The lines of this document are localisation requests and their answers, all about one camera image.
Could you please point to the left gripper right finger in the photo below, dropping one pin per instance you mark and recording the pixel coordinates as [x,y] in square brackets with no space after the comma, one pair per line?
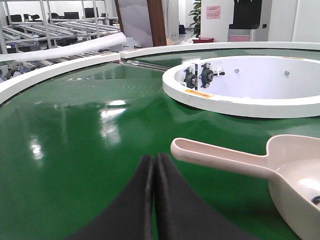
[181,214]

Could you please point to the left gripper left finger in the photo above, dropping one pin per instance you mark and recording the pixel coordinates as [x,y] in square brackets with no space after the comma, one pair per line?
[129,216]

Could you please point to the pink plastic dustpan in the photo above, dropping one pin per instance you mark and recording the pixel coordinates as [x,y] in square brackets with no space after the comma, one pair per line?
[291,165]

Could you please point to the grey roller conveyor rack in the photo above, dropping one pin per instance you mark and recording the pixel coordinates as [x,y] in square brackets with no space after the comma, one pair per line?
[47,30]

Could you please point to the left black bearing block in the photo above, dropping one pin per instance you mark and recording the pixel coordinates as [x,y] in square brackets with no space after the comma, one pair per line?
[190,79]

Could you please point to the black bearing block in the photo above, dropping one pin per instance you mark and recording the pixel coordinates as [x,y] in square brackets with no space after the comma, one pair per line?
[190,79]
[207,75]

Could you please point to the right black bearing block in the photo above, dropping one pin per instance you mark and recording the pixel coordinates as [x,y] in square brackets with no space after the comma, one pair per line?
[207,75]

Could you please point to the far steel roller strip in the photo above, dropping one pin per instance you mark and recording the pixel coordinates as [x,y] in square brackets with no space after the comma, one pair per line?
[144,65]

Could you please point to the white outer rim left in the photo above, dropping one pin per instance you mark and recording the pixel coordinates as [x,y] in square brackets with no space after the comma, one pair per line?
[13,86]

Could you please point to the white foam roll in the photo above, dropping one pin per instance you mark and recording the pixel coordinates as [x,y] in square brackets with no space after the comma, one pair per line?
[70,50]

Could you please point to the green potted plant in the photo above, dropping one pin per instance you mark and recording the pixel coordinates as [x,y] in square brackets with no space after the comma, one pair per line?
[195,25]

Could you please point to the brown wooden pillar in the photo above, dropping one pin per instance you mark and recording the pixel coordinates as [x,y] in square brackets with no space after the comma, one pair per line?
[157,23]

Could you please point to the white kiosk machine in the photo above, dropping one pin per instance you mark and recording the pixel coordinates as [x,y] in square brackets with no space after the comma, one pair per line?
[246,19]

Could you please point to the pink wall notice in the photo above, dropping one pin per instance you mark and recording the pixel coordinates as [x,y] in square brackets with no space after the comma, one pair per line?
[213,12]

